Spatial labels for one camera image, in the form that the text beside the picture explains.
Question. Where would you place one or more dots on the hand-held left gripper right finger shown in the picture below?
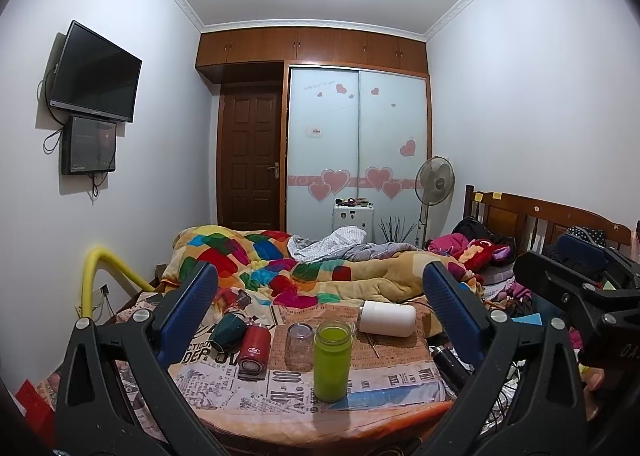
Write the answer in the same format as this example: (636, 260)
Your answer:
(450, 303)

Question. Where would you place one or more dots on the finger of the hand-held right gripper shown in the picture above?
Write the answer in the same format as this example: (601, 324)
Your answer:
(550, 271)

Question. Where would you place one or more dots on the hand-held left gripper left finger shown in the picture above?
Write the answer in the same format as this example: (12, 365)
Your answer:
(192, 306)

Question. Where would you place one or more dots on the dark green cup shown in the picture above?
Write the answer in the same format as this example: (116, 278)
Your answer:
(227, 333)

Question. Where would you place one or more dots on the red cup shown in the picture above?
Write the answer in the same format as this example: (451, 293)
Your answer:
(254, 351)

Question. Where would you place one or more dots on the clear glass cup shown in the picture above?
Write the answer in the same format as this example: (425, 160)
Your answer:
(299, 348)

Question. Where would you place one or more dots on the dark blue case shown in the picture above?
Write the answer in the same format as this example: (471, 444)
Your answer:
(580, 251)

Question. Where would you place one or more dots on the dotted black bag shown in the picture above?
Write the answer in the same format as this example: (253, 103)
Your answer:
(585, 235)

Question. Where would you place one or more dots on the pink cloth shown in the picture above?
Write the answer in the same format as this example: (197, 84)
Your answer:
(442, 243)

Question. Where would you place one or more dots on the black bottle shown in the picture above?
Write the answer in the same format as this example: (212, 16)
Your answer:
(450, 366)

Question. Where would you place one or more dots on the wooden headboard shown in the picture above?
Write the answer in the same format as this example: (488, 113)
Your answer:
(530, 211)

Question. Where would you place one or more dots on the white thermos bottle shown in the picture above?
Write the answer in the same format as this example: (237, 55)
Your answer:
(387, 319)

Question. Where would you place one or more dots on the red plush toy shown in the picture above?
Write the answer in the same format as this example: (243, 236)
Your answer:
(487, 251)

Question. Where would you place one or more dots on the newspaper print sheet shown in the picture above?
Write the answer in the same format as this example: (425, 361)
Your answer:
(395, 376)

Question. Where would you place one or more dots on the dry twigs bundle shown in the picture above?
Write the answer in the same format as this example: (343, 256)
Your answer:
(395, 231)

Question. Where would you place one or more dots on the colourful patchwork blanket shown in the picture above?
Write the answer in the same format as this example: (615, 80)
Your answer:
(280, 276)

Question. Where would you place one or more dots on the yellow foam tube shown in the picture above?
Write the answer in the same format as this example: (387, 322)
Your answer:
(92, 271)

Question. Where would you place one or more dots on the standing fan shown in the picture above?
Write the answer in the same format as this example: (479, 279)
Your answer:
(435, 180)

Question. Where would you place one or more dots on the grey checked cloth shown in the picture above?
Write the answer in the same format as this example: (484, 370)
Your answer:
(325, 246)

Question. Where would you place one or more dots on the row of small jars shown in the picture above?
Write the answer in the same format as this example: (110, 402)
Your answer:
(352, 201)

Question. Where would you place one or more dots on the brown wooden door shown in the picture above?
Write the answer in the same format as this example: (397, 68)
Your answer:
(250, 155)

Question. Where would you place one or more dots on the red box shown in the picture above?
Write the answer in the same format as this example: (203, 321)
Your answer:
(35, 411)

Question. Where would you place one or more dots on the sliding wardrobe with hearts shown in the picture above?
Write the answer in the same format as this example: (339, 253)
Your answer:
(357, 135)

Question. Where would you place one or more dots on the wooden overhead cabinet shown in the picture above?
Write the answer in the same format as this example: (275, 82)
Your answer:
(310, 45)

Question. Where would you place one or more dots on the wall socket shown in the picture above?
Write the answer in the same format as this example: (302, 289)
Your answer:
(103, 290)

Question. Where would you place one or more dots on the black wall box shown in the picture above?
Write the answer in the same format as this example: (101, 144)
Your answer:
(89, 144)

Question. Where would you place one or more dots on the wall-mounted television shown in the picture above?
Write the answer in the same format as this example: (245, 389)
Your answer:
(95, 73)

